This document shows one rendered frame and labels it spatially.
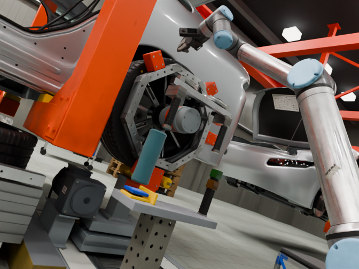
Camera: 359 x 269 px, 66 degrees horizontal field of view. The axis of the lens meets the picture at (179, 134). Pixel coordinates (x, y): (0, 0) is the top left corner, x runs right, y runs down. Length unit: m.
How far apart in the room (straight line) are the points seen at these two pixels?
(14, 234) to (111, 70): 0.73
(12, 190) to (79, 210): 0.32
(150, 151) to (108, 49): 0.48
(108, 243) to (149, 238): 0.47
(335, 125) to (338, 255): 0.37
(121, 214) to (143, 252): 0.58
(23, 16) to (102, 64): 8.90
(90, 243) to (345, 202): 1.09
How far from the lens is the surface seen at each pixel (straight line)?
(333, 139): 0.94
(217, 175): 1.25
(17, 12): 10.03
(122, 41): 1.22
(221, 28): 1.47
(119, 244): 1.55
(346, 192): 0.89
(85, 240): 1.46
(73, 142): 1.14
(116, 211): 1.62
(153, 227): 1.07
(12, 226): 1.27
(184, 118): 1.36
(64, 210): 1.39
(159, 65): 1.45
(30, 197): 1.24
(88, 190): 1.37
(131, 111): 1.38
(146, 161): 1.30
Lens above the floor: 0.59
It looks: 7 degrees up
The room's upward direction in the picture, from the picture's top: 21 degrees clockwise
